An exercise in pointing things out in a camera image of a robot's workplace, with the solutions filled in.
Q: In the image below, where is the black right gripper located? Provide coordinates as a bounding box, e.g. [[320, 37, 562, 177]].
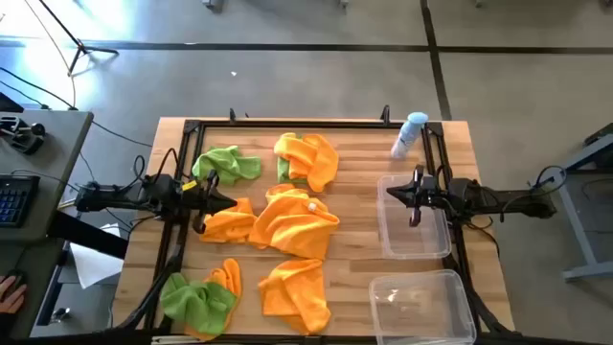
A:
[[386, 164, 454, 229]]

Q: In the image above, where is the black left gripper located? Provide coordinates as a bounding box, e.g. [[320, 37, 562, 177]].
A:
[[179, 170, 238, 236]]

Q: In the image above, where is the orange microfiber towel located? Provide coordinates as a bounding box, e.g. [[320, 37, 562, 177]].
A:
[[247, 189, 341, 262], [184, 257, 243, 342], [257, 258, 332, 335], [273, 132, 340, 194], [265, 183, 311, 203], [198, 196, 259, 244]]

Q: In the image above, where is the green microfiber towel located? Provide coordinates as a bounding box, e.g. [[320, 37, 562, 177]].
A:
[[276, 156, 310, 186], [159, 271, 239, 336], [191, 145, 263, 187]]

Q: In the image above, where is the small clear plastic bin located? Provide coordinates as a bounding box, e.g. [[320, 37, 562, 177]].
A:
[[375, 173, 453, 261]]

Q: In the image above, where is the white spray bottle blue cap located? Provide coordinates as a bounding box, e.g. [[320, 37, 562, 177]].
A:
[[390, 111, 430, 160]]

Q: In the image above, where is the large clear plastic bin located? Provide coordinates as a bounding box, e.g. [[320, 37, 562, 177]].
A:
[[368, 268, 478, 345]]

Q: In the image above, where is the black support beam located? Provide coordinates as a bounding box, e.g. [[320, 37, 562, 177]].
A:
[[46, 209, 130, 327]]

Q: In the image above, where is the white paper sheet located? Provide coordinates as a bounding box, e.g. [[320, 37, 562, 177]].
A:
[[69, 224, 125, 290]]

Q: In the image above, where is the grey desk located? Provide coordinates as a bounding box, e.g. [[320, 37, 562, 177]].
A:
[[0, 109, 95, 339]]

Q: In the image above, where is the black keyboard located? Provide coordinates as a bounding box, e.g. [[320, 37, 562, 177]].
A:
[[0, 173, 42, 229]]

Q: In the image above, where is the black clamp device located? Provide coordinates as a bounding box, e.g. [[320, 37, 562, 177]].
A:
[[0, 114, 47, 155]]

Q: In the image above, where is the black tripod stand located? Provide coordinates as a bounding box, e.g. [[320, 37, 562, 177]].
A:
[[37, 0, 120, 76]]

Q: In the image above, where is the black computer mouse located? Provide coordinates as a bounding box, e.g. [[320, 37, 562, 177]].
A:
[[3, 268, 26, 288]]

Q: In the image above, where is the person's hand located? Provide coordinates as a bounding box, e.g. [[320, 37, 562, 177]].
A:
[[0, 275, 28, 316]]

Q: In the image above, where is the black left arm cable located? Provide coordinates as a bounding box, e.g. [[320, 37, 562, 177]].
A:
[[151, 147, 182, 186]]

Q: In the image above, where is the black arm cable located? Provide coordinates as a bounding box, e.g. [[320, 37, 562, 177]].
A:
[[531, 165, 569, 197], [151, 147, 182, 186]]

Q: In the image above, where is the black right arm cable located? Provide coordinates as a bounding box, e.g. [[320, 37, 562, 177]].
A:
[[531, 165, 569, 197]]

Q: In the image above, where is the grey metal table frame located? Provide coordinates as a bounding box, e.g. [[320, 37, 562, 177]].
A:
[[557, 122, 613, 283]]

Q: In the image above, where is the black floor cable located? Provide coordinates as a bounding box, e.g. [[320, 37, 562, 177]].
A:
[[0, 66, 80, 111]]

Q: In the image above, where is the yellow cable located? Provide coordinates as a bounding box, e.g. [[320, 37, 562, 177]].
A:
[[23, 0, 78, 109]]

